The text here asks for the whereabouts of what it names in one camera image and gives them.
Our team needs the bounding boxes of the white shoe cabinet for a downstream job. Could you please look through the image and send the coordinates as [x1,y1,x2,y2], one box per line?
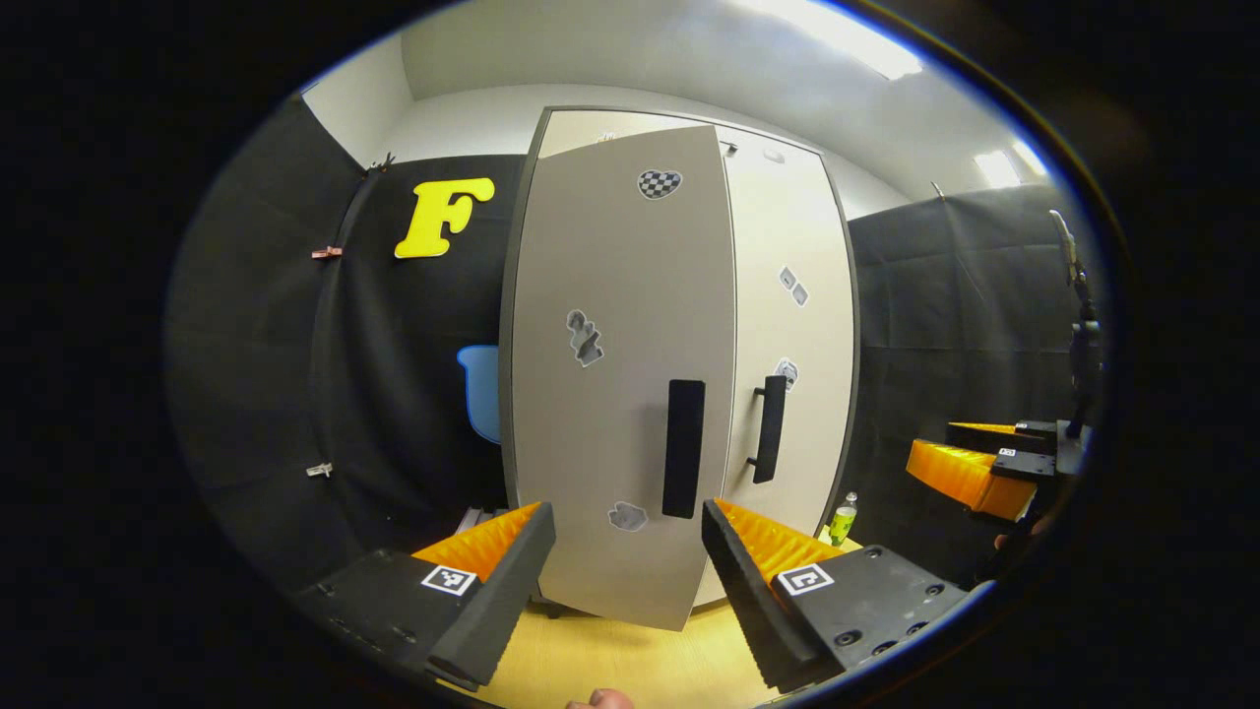
[497,103,862,631]

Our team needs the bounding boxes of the small ceiling light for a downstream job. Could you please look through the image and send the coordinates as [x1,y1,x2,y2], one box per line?
[973,138,1049,190]

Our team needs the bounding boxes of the white shoe cabinet door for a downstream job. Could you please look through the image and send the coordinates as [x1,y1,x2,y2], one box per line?
[510,125,737,631]
[714,128,855,607]

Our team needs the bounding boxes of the long ceiling light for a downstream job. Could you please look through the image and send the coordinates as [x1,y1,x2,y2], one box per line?
[728,0,926,82]

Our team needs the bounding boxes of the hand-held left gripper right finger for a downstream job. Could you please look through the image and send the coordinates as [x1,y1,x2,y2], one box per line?
[701,498,976,693]

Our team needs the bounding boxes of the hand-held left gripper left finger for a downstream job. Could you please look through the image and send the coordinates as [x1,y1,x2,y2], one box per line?
[295,501,557,690]

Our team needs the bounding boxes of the black door handle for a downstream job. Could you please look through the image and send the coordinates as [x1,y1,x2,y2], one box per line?
[746,374,788,485]
[661,379,707,520]

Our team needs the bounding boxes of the green plastic bottle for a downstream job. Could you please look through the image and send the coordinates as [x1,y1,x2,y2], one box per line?
[827,492,859,548]

